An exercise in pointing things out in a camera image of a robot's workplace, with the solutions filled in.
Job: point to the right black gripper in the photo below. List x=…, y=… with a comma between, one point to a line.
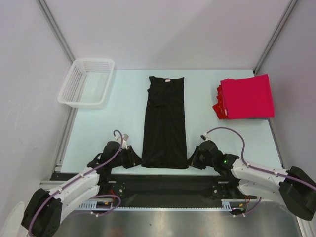
x=197, y=158

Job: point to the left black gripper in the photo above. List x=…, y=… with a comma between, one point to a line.
x=133, y=159

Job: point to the black t shirt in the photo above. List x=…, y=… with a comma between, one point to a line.
x=164, y=143

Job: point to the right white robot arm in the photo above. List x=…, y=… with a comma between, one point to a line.
x=292, y=188

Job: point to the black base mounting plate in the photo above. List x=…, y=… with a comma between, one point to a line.
x=130, y=186

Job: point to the red folded t shirt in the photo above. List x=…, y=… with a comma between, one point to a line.
x=220, y=106

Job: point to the pink folded t shirt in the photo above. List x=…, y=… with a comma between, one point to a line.
x=249, y=98

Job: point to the white plastic basket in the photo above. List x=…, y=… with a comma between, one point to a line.
x=87, y=83

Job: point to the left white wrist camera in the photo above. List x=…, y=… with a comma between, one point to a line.
x=122, y=140

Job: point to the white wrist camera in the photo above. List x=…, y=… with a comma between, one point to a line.
x=205, y=137
x=122, y=140

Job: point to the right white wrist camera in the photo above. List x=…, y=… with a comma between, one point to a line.
x=205, y=137

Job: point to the white slotted cable duct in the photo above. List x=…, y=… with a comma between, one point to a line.
x=162, y=203

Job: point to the aluminium front rail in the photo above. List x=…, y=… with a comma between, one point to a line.
x=47, y=188

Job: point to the right aluminium frame post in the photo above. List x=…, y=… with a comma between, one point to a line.
x=276, y=34

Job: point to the aluminium frame post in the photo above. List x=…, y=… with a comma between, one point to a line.
x=276, y=34
x=48, y=15

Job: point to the left aluminium frame post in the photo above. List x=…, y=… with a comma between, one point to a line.
x=48, y=15

